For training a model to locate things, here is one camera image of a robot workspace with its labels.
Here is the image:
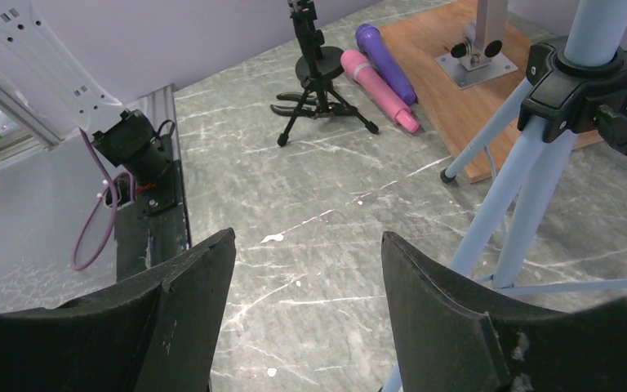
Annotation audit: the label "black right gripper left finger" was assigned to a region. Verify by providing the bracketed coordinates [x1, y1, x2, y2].
[0, 228, 236, 391]

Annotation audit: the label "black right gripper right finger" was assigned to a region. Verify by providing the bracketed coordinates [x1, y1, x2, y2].
[381, 231, 627, 391]

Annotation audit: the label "black tripod mic stand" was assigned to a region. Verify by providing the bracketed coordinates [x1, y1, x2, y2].
[277, 1, 379, 147]

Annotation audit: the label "pink microphone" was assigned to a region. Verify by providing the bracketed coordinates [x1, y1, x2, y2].
[340, 49, 420, 134]

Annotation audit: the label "light blue music stand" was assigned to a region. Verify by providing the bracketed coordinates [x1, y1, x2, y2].
[380, 0, 627, 392]

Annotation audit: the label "purple microphone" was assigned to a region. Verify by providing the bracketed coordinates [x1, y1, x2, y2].
[355, 23, 417, 105]

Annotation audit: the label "black round-base mic stand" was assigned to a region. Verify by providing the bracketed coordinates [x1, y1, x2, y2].
[295, 46, 344, 82]

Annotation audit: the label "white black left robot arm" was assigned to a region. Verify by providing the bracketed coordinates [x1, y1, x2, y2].
[0, 1, 172, 186]

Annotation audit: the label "wooden board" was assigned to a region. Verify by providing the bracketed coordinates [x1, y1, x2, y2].
[378, 0, 604, 185]

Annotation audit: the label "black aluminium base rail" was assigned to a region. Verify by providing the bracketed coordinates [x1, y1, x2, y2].
[114, 136, 192, 282]

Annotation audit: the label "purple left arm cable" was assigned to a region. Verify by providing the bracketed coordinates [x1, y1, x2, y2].
[69, 128, 137, 273]

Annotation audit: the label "black wire stripper pliers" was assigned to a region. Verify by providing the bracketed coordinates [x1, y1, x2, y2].
[269, 92, 358, 118]

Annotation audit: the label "grey metal bracket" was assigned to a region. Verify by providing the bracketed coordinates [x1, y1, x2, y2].
[435, 0, 518, 90]

